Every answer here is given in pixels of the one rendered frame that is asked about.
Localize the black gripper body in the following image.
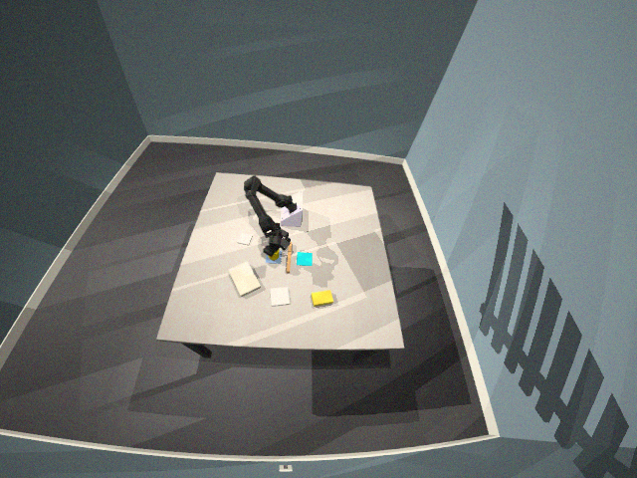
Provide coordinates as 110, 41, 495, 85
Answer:
264, 229, 289, 257

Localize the yellow rectangular block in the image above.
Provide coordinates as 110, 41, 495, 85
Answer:
312, 291, 333, 307

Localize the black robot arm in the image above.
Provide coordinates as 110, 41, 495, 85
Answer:
244, 176, 298, 251

